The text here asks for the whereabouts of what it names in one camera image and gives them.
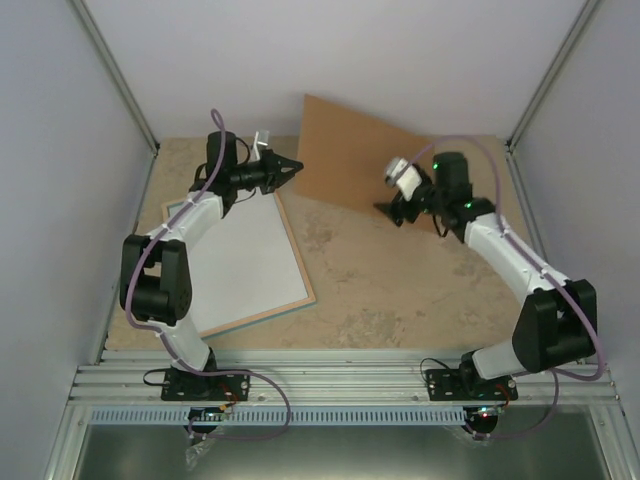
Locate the aluminium rail beam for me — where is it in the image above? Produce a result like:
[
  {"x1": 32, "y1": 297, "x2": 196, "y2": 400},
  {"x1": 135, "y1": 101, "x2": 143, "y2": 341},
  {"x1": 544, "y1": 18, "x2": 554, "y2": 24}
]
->
[{"x1": 69, "y1": 348, "x2": 624, "y2": 407}]

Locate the left aluminium corner post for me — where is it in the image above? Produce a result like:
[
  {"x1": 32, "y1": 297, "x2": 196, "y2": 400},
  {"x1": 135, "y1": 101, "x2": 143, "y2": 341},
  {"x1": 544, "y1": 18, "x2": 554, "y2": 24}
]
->
[{"x1": 68, "y1": 0, "x2": 160, "y2": 155}]

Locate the left circuit board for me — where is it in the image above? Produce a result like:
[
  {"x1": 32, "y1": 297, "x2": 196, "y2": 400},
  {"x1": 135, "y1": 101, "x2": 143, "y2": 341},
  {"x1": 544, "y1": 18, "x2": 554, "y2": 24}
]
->
[{"x1": 187, "y1": 405, "x2": 234, "y2": 423}]

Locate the right aluminium corner post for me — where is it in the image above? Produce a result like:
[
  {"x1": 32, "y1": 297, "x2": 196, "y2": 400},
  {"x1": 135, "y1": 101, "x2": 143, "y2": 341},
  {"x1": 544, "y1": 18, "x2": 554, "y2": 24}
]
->
[{"x1": 505, "y1": 0, "x2": 604, "y2": 151}]

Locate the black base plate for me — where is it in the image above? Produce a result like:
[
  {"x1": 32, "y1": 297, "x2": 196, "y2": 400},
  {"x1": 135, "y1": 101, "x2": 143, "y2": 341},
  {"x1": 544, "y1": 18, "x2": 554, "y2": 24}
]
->
[
  {"x1": 160, "y1": 368, "x2": 250, "y2": 403},
  {"x1": 422, "y1": 368, "x2": 519, "y2": 402}
]

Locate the circuit board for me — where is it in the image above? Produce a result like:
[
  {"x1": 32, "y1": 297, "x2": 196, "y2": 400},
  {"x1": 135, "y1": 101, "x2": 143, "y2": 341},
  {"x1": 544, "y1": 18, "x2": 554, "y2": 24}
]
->
[
  {"x1": 187, "y1": 405, "x2": 234, "y2": 423},
  {"x1": 468, "y1": 404, "x2": 505, "y2": 418}
]

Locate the wooden teal picture frame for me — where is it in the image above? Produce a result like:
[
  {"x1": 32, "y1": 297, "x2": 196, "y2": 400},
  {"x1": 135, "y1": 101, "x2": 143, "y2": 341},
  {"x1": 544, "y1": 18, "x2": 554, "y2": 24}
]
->
[{"x1": 161, "y1": 192, "x2": 318, "y2": 341}]

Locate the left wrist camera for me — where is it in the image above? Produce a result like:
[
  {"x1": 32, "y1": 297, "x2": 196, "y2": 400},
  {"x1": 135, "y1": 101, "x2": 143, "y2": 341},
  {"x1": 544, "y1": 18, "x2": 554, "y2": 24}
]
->
[{"x1": 250, "y1": 130, "x2": 270, "y2": 162}]

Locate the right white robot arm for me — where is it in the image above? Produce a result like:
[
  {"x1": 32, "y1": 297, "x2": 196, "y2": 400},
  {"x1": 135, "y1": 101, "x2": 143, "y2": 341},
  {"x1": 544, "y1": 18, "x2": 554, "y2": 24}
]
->
[{"x1": 375, "y1": 152, "x2": 598, "y2": 400}]

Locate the grey slotted cable duct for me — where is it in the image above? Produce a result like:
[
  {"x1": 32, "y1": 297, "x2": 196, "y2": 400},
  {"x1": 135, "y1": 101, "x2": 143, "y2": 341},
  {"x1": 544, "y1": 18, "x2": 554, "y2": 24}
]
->
[{"x1": 89, "y1": 406, "x2": 466, "y2": 427}]

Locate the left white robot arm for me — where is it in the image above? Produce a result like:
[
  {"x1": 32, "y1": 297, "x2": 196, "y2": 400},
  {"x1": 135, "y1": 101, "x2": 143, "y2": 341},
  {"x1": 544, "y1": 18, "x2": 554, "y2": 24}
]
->
[{"x1": 119, "y1": 131, "x2": 304, "y2": 401}]

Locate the aluminium corner post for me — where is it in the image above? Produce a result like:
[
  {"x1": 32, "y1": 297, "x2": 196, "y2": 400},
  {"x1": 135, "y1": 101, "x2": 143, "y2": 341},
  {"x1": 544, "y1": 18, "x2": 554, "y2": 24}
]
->
[
  {"x1": 68, "y1": 0, "x2": 160, "y2": 155},
  {"x1": 505, "y1": 0, "x2": 604, "y2": 151}
]

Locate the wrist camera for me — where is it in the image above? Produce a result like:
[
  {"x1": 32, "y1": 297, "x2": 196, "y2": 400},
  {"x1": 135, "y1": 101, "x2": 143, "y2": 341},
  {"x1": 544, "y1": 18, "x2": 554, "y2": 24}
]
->
[
  {"x1": 250, "y1": 130, "x2": 270, "y2": 162},
  {"x1": 384, "y1": 157, "x2": 423, "y2": 201}
]

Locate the brown cardboard backing board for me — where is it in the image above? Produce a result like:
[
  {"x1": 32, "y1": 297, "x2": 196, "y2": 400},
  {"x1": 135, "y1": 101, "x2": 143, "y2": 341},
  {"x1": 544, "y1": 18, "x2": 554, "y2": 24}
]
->
[{"x1": 294, "y1": 94, "x2": 432, "y2": 218}]

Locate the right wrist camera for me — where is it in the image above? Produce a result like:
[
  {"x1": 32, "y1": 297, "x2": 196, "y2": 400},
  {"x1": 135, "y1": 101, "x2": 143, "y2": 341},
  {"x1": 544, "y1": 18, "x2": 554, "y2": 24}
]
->
[{"x1": 384, "y1": 157, "x2": 423, "y2": 201}]

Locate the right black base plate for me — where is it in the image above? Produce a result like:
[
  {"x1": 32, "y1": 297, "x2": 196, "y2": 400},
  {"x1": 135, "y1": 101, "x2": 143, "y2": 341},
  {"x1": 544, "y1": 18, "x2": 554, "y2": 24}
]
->
[{"x1": 422, "y1": 368, "x2": 519, "y2": 402}]

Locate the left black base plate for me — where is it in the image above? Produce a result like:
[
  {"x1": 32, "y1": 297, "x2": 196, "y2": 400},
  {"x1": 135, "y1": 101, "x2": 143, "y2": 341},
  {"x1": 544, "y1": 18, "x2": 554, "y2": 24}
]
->
[{"x1": 160, "y1": 368, "x2": 250, "y2": 403}]

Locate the right circuit board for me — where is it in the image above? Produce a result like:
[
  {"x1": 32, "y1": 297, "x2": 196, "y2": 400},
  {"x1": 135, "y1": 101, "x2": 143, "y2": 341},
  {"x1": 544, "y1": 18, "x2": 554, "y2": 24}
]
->
[{"x1": 468, "y1": 404, "x2": 505, "y2": 418}]

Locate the clear plastic bag scrap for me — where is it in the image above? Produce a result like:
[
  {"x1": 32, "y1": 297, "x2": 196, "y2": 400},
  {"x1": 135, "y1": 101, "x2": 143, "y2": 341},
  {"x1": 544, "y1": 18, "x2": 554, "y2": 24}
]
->
[{"x1": 185, "y1": 439, "x2": 216, "y2": 471}]

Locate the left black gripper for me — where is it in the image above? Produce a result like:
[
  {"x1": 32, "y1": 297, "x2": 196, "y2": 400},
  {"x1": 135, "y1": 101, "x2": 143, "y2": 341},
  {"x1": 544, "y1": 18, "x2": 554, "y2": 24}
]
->
[{"x1": 229, "y1": 149, "x2": 303, "y2": 195}]

